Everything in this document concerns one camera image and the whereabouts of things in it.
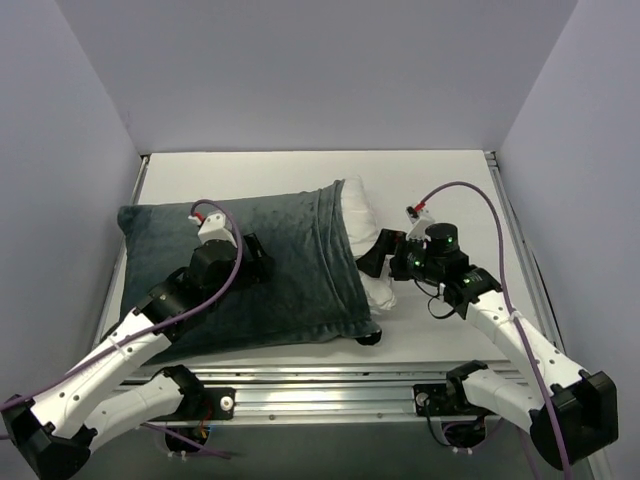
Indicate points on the aluminium front rail frame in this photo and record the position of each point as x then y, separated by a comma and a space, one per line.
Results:
336, 421

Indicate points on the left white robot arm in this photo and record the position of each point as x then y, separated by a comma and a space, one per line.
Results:
57, 430

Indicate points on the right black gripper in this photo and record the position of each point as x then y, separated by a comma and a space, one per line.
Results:
398, 255

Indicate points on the zebra and grey pillowcase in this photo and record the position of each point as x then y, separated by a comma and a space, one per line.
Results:
314, 296

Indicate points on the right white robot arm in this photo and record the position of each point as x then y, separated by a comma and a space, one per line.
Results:
568, 412

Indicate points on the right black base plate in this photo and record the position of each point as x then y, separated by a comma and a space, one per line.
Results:
433, 399

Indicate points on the left side aluminium rail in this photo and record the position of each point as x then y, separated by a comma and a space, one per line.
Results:
138, 185

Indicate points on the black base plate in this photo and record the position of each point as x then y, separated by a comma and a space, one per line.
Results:
207, 405
433, 399

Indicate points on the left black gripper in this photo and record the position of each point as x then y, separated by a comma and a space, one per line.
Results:
258, 255

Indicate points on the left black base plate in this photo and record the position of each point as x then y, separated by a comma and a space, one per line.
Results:
207, 405

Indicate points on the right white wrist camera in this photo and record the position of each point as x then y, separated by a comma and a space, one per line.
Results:
420, 219

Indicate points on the white pillow insert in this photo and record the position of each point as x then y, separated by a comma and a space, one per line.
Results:
362, 231

